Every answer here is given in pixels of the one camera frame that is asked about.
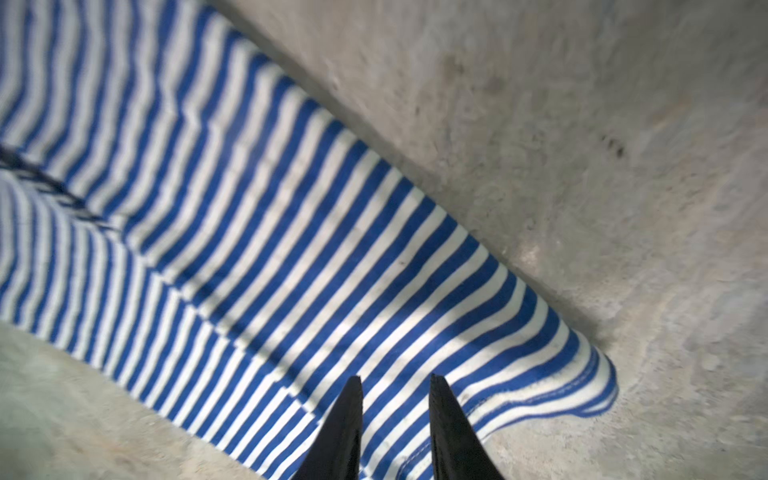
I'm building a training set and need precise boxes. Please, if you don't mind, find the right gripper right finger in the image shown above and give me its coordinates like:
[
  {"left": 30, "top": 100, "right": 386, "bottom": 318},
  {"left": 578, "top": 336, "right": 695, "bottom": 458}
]
[{"left": 429, "top": 374, "right": 503, "bottom": 480}]

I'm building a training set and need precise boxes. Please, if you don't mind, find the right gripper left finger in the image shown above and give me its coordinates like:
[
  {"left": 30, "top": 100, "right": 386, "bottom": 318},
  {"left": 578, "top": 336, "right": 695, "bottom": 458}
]
[{"left": 293, "top": 376, "right": 363, "bottom": 480}]

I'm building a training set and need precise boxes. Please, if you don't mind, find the blue white striped tank top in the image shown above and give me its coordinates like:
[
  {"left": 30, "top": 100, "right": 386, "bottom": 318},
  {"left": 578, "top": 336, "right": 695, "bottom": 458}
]
[{"left": 1, "top": 1, "right": 618, "bottom": 479}]

